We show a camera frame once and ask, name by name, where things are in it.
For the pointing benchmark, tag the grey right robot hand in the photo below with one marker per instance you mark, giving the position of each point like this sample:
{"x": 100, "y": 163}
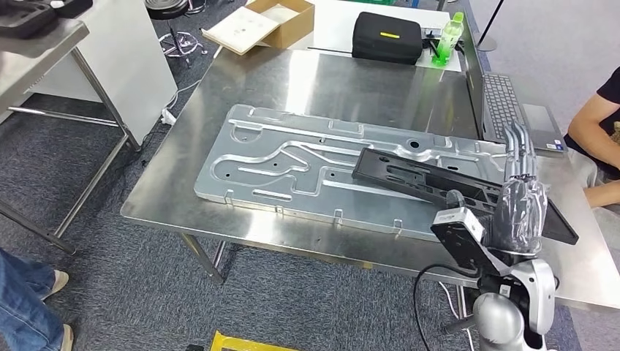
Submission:
{"x": 520, "y": 218}

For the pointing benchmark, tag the black plastic plate frame part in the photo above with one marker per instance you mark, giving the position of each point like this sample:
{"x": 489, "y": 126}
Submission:
{"x": 387, "y": 169}

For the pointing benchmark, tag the person's forearm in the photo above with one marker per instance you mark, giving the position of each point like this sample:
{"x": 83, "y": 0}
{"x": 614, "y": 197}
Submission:
{"x": 605, "y": 195}
{"x": 588, "y": 135}

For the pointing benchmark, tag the stainless steel workbench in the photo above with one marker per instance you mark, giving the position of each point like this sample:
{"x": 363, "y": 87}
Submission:
{"x": 339, "y": 82}

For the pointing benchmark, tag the grey laptop computer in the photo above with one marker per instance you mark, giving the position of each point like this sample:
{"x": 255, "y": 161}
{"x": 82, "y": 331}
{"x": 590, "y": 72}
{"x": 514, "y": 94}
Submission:
{"x": 501, "y": 104}

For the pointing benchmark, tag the person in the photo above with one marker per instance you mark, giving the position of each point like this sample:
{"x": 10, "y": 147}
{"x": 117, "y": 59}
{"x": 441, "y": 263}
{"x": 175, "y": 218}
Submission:
{"x": 24, "y": 310}
{"x": 610, "y": 92}

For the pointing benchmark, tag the black pole floor stand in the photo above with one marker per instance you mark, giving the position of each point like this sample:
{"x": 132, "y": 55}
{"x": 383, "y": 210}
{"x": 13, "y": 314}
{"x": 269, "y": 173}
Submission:
{"x": 487, "y": 43}

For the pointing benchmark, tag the green plastic object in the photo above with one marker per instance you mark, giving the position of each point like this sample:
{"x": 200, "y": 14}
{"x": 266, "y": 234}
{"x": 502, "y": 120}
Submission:
{"x": 448, "y": 38}

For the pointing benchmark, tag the black bag with yellow label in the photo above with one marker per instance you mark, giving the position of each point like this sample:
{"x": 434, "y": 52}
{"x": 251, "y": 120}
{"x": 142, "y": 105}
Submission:
{"x": 387, "y": 43}

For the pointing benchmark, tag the stamped metal sheet panel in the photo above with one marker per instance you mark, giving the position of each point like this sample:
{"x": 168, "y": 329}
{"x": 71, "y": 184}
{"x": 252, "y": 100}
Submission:
{"x": 271, "y": 160}

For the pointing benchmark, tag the white table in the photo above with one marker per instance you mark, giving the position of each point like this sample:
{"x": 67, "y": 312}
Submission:
{"x": 334, "y": 19}

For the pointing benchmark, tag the cardboard box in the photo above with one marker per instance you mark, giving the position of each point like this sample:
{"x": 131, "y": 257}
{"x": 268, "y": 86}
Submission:
{"x": 290, "y": 26}

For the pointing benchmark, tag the yellow floor tape square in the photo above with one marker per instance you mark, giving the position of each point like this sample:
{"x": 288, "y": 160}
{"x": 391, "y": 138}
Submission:
{"x": 232, "y": 343}

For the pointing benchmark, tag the white foam sheet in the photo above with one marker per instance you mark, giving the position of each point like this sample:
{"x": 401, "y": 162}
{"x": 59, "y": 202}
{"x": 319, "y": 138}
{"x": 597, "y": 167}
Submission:
{"x": 240, "y": 29}

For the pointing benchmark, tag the white power strip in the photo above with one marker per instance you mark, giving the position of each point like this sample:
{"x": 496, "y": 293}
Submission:
{"x": 168, "y": 117}

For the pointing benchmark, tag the chrome stool base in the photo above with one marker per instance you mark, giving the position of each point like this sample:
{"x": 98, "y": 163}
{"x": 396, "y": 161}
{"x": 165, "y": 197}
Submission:
{"x": 177, "y": 41}

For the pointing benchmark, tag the white panel board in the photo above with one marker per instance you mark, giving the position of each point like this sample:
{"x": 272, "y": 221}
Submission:
{"x": 126, "y": 63}

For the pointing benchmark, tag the stainless steel table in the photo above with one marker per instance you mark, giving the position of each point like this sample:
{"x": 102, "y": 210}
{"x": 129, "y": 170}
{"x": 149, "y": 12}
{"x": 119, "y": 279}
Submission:
{"x": 29, "y": 63}

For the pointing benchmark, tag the black moulded plastic case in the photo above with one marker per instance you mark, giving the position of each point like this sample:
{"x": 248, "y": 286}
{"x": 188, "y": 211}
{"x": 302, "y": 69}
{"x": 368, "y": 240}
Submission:
{"x": 24, "y": 19}

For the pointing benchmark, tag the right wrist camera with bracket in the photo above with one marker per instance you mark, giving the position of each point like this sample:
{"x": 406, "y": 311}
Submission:
{"x": 460, "y": 242}

